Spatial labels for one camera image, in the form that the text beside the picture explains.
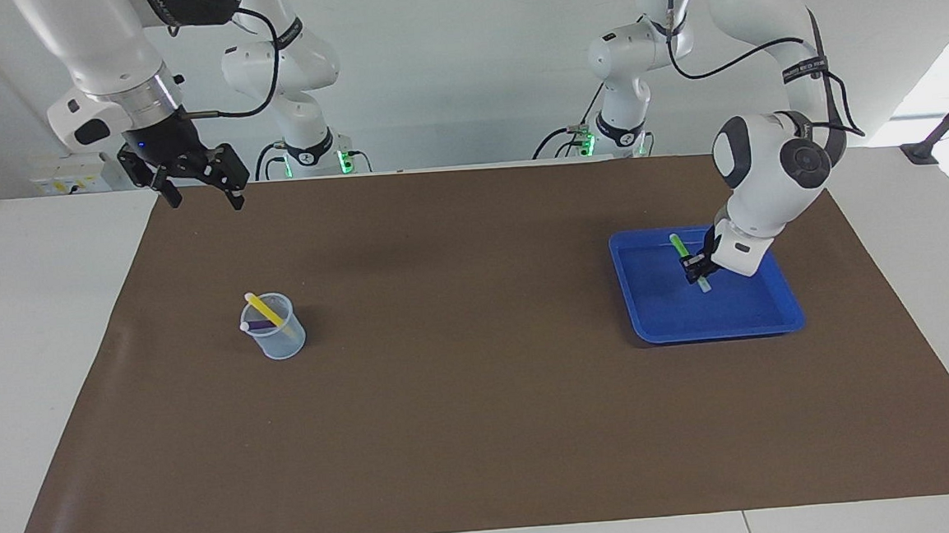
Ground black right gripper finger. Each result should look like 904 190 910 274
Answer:
205 141 254 213
116 144 184 213

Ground brown paper table mat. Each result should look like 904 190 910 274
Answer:
0 138 949 533

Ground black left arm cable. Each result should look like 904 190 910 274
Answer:
632 0 867 151

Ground clear plastic cup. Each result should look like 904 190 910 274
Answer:
238 290 308 362

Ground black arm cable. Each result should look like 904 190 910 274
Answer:
632 0 867 151
178 5 285 122

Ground green pen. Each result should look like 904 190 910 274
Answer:
669 232 714 296

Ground white power strip box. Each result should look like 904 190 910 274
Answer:
27 152 127 197

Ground blue plastic tray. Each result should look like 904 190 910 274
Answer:
608 219 808 348

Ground black base cable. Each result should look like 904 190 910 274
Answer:
528 86 609 161
252 141 289 182

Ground yellow pen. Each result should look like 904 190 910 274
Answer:
244 290 285 331

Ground black clamp stand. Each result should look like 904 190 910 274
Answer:
896 72 949 167

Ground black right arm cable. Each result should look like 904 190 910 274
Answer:
178 5 285 122

